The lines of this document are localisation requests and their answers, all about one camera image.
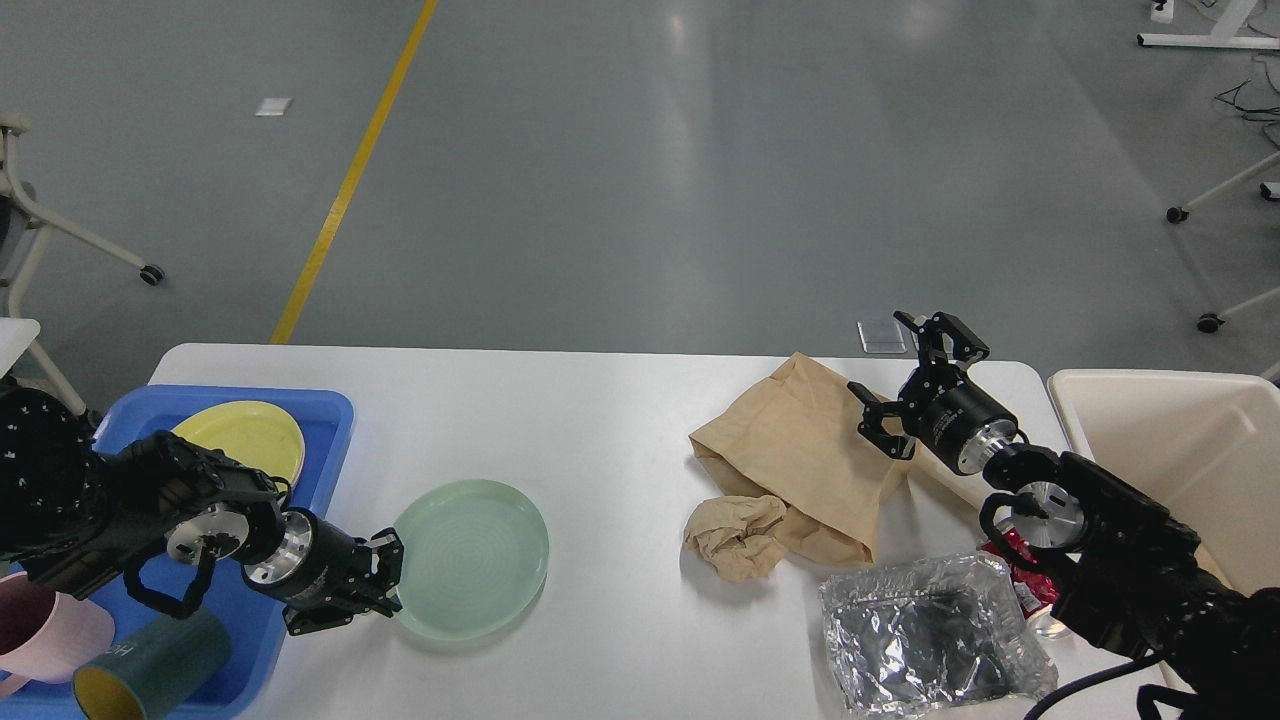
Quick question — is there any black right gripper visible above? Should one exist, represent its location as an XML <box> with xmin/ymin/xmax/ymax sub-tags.
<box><xmin>847</xmin><ymin>310</ymin><xmax>1021</xmax><ymax>477</ymax></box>

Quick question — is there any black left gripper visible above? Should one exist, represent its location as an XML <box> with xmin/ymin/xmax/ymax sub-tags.
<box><xmin>242</xmin><ymin>509</ymin><xmax>404</xmax><ymax>637</ymax></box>

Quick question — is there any light green plate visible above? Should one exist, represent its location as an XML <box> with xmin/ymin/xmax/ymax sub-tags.
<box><xmin>393</xmin><ymin>479</ymin><xmax>550</xmax><ymax>642</ymax></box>

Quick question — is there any dark green mug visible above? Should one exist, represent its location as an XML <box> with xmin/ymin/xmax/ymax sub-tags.
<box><xmin>72</xmin><ymin>609</ymin><xmax>232</xmax><ymax>719</ymax></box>

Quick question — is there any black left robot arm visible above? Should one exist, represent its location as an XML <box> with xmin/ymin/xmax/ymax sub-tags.
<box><xmin>1</xmin><ymin>386</ymin><xmax>404</xmax><ymax>635</ymax></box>

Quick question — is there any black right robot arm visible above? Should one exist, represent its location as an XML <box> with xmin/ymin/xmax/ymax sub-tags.
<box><xmin>847</xmin><ymin>311</ymin><xmax>1279</xmax><ymax>719</ymax></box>

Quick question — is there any small clear floor plate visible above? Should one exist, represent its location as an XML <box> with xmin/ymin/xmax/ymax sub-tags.
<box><xmin>858</xmin><ymin>319</ymin><xmax>908</xmax><ymax>355</ymax></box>

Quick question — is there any brown paper bag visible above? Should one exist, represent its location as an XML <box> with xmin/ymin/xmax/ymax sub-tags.
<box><xmin>689</xmin><ymin>354</ymin><xmax>954</xmax><ymax>568</ymax></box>

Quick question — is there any yellow plate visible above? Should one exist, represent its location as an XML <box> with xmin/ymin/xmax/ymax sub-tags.
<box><xmin>173</xmin><ymin>400</ymin><xmax>306</xmax><ymax>489</ymax></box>

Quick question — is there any crumpled brown paper ball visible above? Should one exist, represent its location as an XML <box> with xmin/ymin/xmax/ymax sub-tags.
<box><xmin>682</xmin><ymin>495</ymin><xmax>788</xmax><ymax>583</ymax></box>

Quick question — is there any red snack wrapper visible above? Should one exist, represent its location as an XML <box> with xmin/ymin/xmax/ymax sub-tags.
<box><xmin>996</xmin><ymin>521</ymin><xmax>1059</xmax><ymax>620</ymax></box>

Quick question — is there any crumpled aluminium foil tray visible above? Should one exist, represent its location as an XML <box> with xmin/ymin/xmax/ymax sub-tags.
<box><xmin>818</xmin><ymin>551</ymin><xmax>1059</xmax><ymax>719</ymax></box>

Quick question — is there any beige plastic bin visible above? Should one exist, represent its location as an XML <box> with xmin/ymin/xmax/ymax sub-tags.
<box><xmin>1048</xmin><ymin>369</ymin><xmax>1279</xmax><ymax>594</ymax></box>

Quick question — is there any white rolling chair right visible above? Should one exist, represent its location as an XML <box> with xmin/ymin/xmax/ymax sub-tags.
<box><xmin>1164</xmin><ymin>151</ymin><xmax>1279</xmax><ymax>334</ymax></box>

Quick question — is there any white rolling chair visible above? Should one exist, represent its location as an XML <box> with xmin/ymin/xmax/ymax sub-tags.
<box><xmin>0</xmin><ymin>110</ymin><xmax>166</xmax><ymax>322</ymax></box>
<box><xmin>1164</xmin><ymin>151</ymin><xmax>1279</xmax><ymax>334</ymax></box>

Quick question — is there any pink mug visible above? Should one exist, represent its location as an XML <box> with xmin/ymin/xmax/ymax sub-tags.
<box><xmin>1</xmin><ymin>571</ymin><xmax>116</xmax><ymax>700</ymax></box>

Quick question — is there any white table base far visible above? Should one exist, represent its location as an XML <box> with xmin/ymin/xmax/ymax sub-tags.
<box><xmin>1135</xmin><ymin>1</ymin><xmax>1279</xmax><ymax>53</ymax></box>

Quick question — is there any white rolling chair left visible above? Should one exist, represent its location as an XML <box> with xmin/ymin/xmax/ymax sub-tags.
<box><xmin>0</xmin><ymin>110</ymin><xmax>166</xmax><ymax>322</ymax></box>

